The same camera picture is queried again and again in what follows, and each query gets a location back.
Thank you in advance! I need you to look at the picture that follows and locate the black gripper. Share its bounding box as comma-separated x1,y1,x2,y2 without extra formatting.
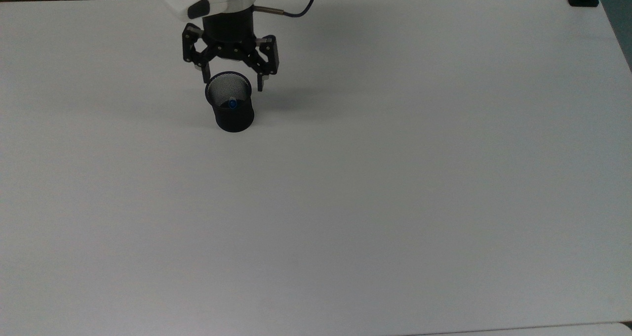
181,7,280,92

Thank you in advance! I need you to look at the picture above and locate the black mesh pen cup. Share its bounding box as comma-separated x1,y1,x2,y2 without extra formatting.
204,71,256,133

